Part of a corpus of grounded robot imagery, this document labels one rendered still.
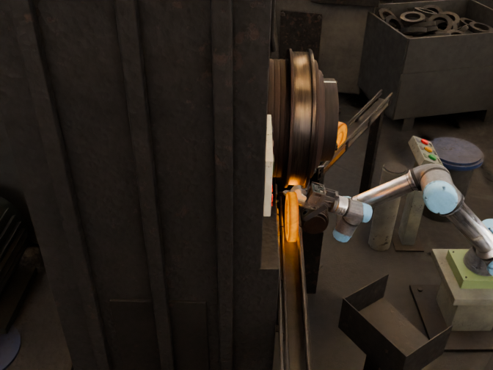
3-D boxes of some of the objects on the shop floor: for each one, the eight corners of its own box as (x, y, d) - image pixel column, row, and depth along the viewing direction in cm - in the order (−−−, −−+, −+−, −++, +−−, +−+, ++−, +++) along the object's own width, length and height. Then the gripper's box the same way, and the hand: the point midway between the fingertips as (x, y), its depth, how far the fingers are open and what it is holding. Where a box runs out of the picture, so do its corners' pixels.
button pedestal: (395, 254, 288) (418, 159, 253) (386, 226, 308) (407, 135, 272) (425, 255, 288) (451, 160, 253) (414, 227, 308) (437, 135, 272)
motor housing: (293, 297, 261) (301, 213, 230) (291, 266, 279) (298, 185, 248) (319, 298, 261) (331, 213, 230) (315, 267, 279) (325, 185, 248)
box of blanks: (389, 133, 399) (408, 34, 355) (346, 89, 465) (358, 0, 421) (506, 120, 420) (538, 25, 376) (450, 79, 486) (471, -7, 442)
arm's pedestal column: (486, 286, 269) (500, 249, 254) (520, 352, 236) (540, 313, 221) (408, 287, 268) (419, 249, 253) (433, 352, 235) (446, 313, 220)
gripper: (337, 187, 208) (288, 172, 205) (340, 201, 201) (289, 186, 197) (329, 203, 213) (280, 189, 209) (331, 217, 206) (281, 202, 202)
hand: (285, 194), depth 205 cm, fingers closed
